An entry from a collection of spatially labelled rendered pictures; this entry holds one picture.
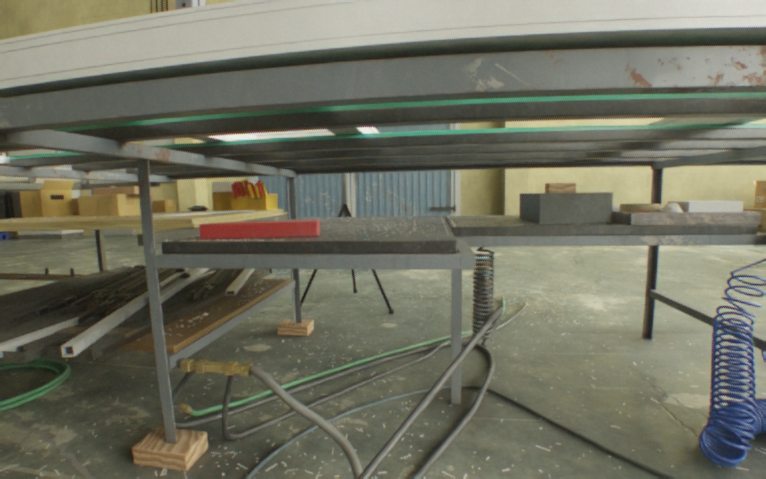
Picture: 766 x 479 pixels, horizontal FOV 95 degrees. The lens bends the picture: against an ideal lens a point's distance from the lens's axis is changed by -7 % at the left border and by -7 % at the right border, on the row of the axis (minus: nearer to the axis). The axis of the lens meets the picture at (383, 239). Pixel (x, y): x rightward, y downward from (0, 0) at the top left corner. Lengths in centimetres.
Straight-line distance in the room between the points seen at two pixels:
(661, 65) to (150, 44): 63
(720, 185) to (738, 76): 805
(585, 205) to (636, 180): 653
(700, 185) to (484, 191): 377
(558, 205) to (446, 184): 569
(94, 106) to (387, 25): 42
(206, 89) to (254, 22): 11
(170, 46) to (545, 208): 109
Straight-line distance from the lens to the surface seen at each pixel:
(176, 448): 122
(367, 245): 85
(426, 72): 48
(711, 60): 58
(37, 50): 75
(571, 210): 134
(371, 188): 703
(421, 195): 693
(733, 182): 877
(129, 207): 192
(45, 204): 231
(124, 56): 64
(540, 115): 75
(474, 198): 704
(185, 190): 810
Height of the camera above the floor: 69
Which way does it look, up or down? 7 degrees down
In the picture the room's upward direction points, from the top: 1 degrees counter-clockwise
